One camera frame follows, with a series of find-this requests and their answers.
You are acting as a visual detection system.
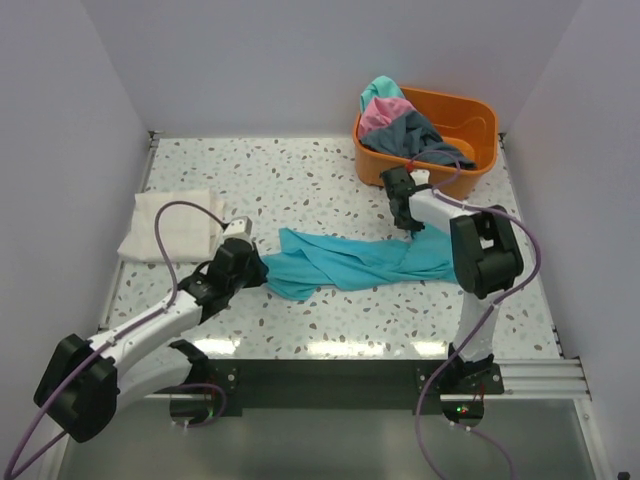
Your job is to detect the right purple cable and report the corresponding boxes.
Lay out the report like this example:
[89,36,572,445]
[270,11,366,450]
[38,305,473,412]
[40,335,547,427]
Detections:
[407,149,543,480]

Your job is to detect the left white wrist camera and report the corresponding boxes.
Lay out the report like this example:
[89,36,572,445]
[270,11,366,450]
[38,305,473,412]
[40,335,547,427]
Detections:
[222,216,253,243]

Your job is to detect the dark grey t shirt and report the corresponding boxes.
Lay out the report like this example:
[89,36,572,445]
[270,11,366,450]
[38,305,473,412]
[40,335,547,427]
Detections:
[360,111,477,170]

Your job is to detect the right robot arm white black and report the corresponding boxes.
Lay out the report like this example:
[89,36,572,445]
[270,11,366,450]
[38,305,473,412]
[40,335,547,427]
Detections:
[380,167,524,393]

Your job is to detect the orange plastic basket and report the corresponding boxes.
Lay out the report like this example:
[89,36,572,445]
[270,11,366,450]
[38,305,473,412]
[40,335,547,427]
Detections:
[352,86,499,200]

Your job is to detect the teal green t shirt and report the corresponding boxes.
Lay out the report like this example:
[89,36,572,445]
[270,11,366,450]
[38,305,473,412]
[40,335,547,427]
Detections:
[359,75,404,113]

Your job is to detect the pink t shirt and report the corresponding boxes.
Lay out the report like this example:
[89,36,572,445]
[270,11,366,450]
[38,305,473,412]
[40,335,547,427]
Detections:
[357,97,416,140]

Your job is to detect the folded cream t shirt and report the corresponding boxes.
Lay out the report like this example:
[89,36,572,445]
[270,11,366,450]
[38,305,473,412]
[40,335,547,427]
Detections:
[118,189,225,263]

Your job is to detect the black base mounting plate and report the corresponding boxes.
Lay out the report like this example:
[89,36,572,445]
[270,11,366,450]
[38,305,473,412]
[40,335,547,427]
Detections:
[169,358,504,420]

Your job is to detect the turquoise blue t shirt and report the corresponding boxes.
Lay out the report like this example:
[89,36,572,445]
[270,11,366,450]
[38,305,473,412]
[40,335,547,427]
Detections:
[262,226,457,301]

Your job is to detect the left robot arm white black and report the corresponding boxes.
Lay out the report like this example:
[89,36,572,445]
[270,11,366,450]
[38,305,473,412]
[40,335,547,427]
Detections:
[34,238,267,443]

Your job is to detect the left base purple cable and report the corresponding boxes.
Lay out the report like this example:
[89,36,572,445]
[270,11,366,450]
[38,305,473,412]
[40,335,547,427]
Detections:
[172,382,232,430]

